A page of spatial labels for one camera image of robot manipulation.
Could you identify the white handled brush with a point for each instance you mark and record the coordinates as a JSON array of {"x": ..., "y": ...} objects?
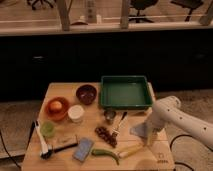
[{"x": 44, "y": 146}]

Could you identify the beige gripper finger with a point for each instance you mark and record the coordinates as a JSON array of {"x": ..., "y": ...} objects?
[{"x": 150, "y": 139}]

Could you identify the white cup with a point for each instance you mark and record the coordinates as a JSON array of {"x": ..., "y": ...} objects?
[{"x": 76, "y": 113}]

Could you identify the wooden block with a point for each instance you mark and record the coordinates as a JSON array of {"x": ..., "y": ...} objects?
[{"x": 64, "y": 141}]

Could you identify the black handled knife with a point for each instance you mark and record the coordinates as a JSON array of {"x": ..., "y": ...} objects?
[{"x": 52, "y": 150}]

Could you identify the green plastic cup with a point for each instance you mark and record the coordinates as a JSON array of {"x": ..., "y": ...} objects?
[{"x": 47, "y": 129}]

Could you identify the orange bowl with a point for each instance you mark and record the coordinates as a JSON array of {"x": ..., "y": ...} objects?
[{"x": 57, "y": 116}]

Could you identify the brown grape bunch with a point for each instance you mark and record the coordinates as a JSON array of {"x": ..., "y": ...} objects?
[{"x": 104, "y": 134}]

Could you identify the metal spoon black handle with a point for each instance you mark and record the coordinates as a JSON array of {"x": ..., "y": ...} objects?
[{"x": 116, "y": 130}]

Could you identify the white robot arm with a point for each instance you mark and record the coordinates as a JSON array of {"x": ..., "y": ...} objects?
[{"x": 168, "y": 110}]

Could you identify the blue-grey towel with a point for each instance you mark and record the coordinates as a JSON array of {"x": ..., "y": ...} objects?
[{"x": 139, "y": 130}]

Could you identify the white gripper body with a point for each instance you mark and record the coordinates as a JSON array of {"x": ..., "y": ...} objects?
[{"x": 154, "y": 123}]

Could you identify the green plastic tray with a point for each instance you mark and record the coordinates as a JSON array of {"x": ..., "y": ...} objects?
[{"x": 125, "y": 92}]

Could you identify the egg in orange bowl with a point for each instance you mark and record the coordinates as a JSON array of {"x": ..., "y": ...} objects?
[{"x": 55, "y": 106}]

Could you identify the blue sponge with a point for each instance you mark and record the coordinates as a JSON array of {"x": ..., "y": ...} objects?
[{"x": 83, "y": 149}]

